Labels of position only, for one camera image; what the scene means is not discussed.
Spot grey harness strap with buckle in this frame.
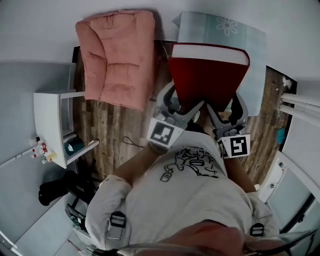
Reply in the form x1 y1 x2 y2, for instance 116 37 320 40
249 223 265 237
108 211 127 241

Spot teal pouch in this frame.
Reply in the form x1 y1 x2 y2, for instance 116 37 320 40
64 138 85 157

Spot pink cushioned armchair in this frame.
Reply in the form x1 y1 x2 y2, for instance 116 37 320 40
74 9 156 111

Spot red book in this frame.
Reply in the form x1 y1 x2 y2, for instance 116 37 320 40
167 42 251 113

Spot white window ledge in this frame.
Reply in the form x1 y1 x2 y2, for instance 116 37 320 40
258 149 320 233

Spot person's face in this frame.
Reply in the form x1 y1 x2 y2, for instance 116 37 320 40
159 219 247 256

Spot white pipe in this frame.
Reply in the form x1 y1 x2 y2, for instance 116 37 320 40
281 92 320 107
279 103 320 120

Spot black bag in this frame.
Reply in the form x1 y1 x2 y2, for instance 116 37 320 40
37 169 101 207

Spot person's eyeglasses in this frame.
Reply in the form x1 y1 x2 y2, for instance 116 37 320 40
92 227 318 256

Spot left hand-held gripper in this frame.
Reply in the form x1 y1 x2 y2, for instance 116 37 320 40
146 81 206 154

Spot white printed t-shirt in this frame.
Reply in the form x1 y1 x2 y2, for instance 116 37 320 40
84 131 280 251

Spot light blue floral tablecloth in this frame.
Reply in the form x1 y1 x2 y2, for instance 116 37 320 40
172 11 268 117

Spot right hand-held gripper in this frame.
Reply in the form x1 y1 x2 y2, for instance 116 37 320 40
206 91 251 160

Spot white side table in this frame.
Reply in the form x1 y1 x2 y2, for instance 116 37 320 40
33 90 100 170

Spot table with light blue cloth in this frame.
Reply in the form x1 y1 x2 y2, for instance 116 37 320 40
172 11 268 117

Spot black cord loop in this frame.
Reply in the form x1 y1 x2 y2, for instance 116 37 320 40
121 135 146 149

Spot yellow liquid bottle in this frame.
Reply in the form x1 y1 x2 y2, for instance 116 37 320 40
41 152 58 165

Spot grey ribbed glass partition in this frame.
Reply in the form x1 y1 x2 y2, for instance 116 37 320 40
0 61 76 251

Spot person's right forearm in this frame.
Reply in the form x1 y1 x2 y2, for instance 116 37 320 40
223 156 258 193

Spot teal rag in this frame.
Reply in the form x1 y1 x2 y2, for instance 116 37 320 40
276 128 286 145

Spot person's left forearm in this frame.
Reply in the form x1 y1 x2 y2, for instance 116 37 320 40
113 147 161 187

